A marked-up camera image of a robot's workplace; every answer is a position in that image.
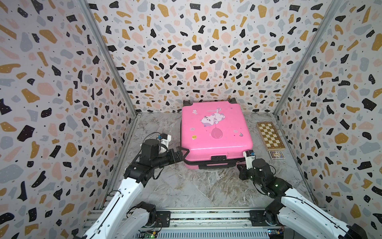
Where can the aluminium corner post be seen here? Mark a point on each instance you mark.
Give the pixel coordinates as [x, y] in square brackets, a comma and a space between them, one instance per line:
[329, 15]
[84, 6]

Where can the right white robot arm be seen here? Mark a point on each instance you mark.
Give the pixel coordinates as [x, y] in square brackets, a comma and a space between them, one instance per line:
[291, 209]

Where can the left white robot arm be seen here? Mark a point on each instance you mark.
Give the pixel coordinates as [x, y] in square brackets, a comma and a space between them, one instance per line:
[119, 197]

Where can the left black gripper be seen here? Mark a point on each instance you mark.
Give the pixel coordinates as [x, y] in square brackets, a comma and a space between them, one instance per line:
[179, 158]

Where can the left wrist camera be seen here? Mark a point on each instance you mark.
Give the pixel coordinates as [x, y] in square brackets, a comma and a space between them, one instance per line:
[164, 138]

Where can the pink hard-shell suitcase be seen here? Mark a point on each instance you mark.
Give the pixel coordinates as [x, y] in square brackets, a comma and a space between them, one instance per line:
[216, 133]

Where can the wooden chessboard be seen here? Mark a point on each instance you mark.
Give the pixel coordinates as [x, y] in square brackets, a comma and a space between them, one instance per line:
[270, 136]

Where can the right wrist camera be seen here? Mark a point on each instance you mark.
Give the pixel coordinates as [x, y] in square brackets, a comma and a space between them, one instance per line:
[249, 156]

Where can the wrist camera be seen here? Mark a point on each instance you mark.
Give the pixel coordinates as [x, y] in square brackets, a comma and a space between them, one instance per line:
[249, 156]
[164, 138]

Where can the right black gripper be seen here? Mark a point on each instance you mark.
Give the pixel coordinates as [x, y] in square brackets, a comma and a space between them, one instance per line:
[242, 171]

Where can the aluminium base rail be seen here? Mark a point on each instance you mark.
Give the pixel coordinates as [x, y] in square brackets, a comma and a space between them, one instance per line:
[195, 223]

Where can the left aluminium corner post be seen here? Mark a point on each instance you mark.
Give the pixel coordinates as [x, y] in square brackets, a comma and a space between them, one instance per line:
[84, 6]

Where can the right aluminium corner post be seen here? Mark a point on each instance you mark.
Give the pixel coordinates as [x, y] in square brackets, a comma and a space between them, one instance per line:
[329, 15]

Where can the small playing card box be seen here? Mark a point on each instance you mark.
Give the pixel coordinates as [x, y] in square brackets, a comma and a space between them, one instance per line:
[276, 155]

